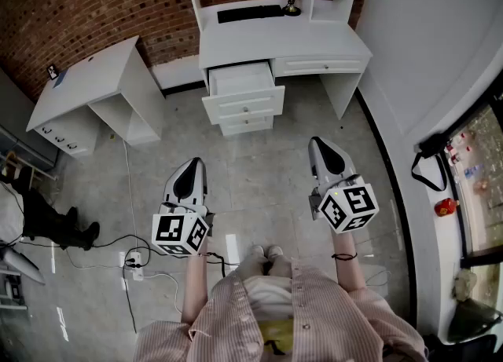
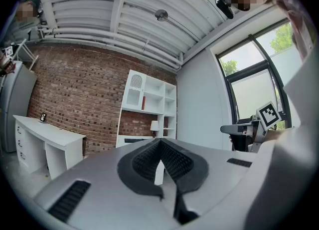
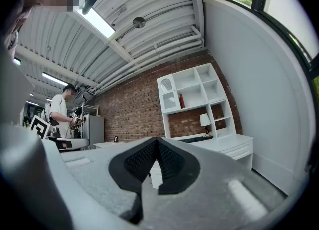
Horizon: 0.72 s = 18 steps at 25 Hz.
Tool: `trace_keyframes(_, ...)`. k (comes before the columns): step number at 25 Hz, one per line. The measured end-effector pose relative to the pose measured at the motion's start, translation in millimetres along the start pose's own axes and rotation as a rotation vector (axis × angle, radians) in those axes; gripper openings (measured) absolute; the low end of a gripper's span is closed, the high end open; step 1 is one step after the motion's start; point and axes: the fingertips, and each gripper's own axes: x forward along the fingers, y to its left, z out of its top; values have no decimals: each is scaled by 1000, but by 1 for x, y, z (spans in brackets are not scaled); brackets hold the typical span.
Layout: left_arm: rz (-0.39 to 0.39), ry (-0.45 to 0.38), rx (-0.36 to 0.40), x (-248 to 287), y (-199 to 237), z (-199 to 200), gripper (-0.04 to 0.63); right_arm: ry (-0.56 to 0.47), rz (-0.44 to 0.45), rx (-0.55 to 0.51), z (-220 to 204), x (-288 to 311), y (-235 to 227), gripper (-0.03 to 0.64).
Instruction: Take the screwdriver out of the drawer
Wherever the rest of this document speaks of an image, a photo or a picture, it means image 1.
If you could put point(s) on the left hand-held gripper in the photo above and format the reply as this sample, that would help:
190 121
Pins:
173 231

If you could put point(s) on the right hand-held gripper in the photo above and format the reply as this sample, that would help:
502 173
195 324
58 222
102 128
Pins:
346 207

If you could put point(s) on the person's left forearm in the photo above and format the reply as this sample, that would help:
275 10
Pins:
194 289

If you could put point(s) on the person's right forearm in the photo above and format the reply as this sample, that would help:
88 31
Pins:
349 274

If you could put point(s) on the person's left white shoe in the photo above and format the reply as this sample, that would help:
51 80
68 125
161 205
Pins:
257 252

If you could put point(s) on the person's white shoe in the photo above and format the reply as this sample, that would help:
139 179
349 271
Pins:
257 252
275 252

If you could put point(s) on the white power strip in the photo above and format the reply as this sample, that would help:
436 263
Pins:
135 272

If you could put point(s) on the person's right white shoe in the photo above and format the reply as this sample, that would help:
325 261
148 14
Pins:
275 252

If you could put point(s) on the person's beige trousers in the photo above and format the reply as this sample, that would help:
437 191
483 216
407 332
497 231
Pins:
255 268

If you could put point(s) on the red jar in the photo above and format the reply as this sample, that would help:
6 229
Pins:
445 208

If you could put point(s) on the white desk with hutch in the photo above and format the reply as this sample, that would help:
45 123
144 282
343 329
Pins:
275 40

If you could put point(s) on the person's white yellow inner shirt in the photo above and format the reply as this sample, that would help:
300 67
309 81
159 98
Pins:
271 297

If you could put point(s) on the plain white side desk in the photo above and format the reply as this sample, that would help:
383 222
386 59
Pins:
86 77

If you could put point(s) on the window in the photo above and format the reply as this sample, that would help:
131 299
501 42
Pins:
483 180

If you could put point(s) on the person's striped pink shirt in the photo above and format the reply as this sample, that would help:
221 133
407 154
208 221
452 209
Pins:
338 321

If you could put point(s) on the blue book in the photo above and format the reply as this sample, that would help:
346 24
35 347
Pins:
60 79

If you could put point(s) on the black keyboard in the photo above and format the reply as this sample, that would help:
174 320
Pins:
249 13

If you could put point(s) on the dark green bag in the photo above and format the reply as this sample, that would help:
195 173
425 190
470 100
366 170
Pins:
471 321

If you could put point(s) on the small black photo frame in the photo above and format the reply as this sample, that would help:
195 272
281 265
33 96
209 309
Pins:
52 72

